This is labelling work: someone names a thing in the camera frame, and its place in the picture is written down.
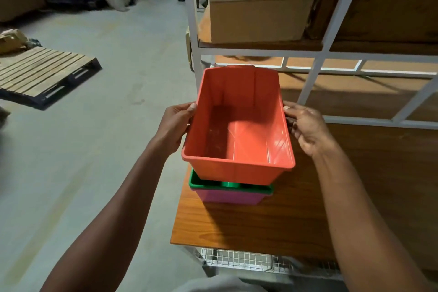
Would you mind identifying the person's right hand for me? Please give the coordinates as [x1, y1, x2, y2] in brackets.
[283, 100, 338, 161]

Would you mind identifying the person's left hand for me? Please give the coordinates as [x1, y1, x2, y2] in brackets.
[150, 102, 198, 159]

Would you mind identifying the green plastic bin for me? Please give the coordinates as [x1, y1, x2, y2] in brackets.
[188, 168, 274, 196]

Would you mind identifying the red plastic bin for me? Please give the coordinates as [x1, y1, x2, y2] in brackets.
[181, 65, 296, 186]

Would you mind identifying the pink plastic bin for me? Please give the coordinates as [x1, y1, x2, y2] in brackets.
[191, 188, 273, 206]

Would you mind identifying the person's left forearm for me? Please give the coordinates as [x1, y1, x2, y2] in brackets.
[39, 144, 172, 292]

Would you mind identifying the person's right forearm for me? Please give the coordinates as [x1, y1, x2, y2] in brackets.
[313, 146, 433, 292]

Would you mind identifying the person's grey shirt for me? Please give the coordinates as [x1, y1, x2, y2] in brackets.
[172, 274, 267, 292]

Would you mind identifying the white metal shelf rack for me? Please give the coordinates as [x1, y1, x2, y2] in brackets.
[179, 0, 438, 130]

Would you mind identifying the light cardboard box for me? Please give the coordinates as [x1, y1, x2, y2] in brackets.
[205, 0, 328, 44]

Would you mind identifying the wooden pallet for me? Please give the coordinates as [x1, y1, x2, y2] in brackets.
[0, 46, 103, 110]

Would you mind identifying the small open cardboard box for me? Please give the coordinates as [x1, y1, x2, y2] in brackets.
[0, 29, 29, 56]

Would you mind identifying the white wire mesh basket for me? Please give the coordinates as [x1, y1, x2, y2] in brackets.
[200, 247, 343, 281]

